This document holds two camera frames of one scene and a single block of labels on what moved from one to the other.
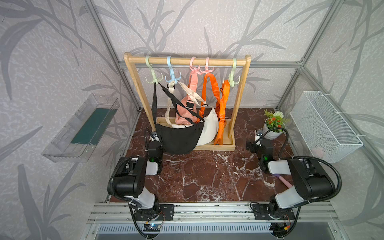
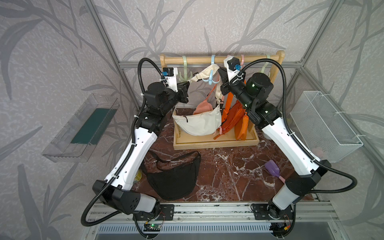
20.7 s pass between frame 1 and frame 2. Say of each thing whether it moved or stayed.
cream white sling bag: moved
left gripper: moved
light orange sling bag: moved
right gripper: moved
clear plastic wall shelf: stayed
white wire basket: stayed
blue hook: moved
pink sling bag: moved
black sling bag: moved
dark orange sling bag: moved
